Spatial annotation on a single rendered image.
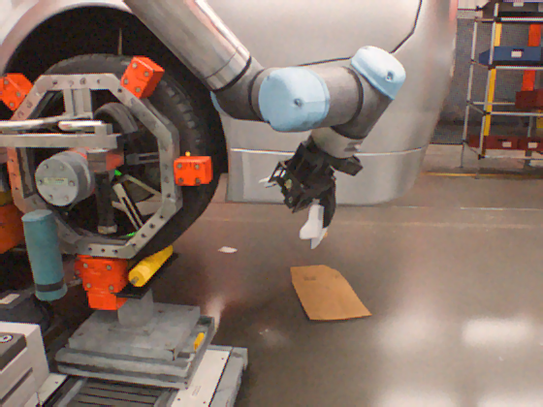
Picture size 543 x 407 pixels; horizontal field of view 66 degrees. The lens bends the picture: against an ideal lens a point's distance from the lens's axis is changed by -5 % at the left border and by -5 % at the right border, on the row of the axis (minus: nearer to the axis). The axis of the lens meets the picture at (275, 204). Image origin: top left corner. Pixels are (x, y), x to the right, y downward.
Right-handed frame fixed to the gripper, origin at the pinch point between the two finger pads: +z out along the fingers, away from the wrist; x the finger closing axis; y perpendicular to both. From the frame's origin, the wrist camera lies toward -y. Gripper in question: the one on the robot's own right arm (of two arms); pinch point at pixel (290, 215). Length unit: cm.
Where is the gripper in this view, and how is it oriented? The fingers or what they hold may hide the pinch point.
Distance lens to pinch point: 81.3
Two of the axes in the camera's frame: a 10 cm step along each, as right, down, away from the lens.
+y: -7.4, 2.7, -6.2
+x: 5.7, 7.5, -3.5
